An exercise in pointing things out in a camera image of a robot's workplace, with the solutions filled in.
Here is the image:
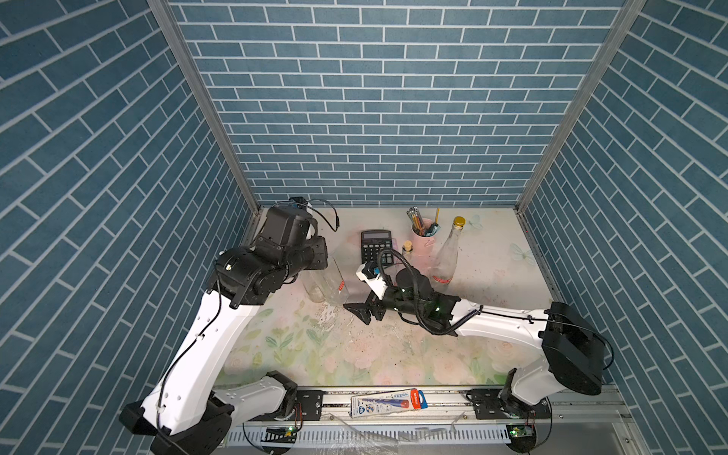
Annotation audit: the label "clear glass bottle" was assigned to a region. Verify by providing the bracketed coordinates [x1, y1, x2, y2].
[301, 270, 326, 303]

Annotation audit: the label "short corked glass bottle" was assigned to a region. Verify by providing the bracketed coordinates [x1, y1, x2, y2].
[320, 257, 350, 306]

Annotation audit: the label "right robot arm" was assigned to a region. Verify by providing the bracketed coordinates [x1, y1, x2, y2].
[345, 258, 614, 414]

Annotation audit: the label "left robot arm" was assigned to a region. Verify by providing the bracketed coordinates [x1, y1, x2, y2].
[119, 197, 328, 454]

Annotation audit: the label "tall gold-capped glass bottle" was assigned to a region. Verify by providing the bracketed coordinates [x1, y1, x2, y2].
[428, 216, 466, 293]

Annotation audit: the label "corked glass bottle red label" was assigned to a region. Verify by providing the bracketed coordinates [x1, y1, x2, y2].
[401, 241, 416, 268]

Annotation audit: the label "pink metal pen bucket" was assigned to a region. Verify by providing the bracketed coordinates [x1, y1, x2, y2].
[411, 229, 437, 270]

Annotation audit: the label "black desk calculator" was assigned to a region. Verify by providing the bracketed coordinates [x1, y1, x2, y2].
[360, 229, 394, 264]

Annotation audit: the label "pens in bucket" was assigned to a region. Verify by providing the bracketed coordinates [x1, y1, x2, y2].
[407, 207, 440, 237]

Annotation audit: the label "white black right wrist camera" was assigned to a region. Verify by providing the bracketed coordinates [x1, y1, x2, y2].
[356, 262, 388, 300]

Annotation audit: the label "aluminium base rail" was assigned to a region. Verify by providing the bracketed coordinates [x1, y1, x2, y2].
[215, 384, 632, 451]

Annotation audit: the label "aluminium corner post left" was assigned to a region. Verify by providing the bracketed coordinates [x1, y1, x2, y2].
[148, 0, 260, 216]

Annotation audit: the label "aluminium corner post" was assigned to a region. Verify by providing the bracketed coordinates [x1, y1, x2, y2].
[148, 0, 260, 216]
[515, 0, 650, 214]

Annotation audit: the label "aluminium corner post right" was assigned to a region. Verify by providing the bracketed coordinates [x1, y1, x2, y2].
[515, 0, 650, 214]

